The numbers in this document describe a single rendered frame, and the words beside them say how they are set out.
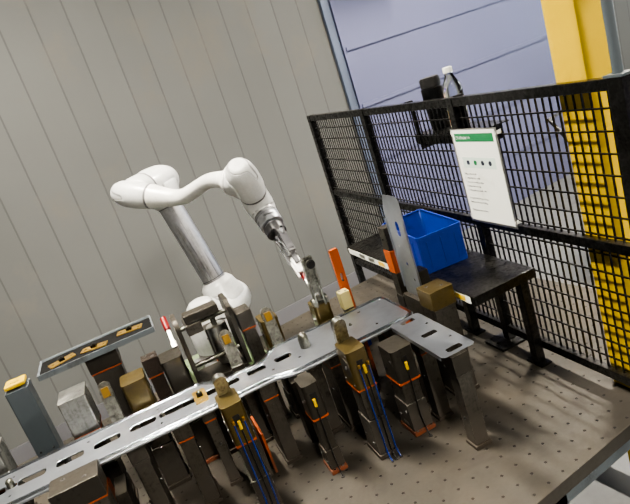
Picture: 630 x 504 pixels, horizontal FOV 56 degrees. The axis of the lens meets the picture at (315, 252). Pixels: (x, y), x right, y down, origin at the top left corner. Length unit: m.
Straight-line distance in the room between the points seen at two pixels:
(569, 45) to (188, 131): 3.17
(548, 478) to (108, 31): 3.63
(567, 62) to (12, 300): 3.50
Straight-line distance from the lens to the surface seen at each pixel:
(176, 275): 4.32
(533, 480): 1.61
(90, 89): 4.20
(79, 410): 1.88
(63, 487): 1.63
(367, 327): 1.80
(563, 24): 1.54
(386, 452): 1.77
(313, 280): 1.91
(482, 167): 1.86
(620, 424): 1.74
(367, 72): 4.94
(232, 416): 1.58
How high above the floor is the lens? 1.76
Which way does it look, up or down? 16 degrees down
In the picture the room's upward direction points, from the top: 19 degrees counter-clockwise
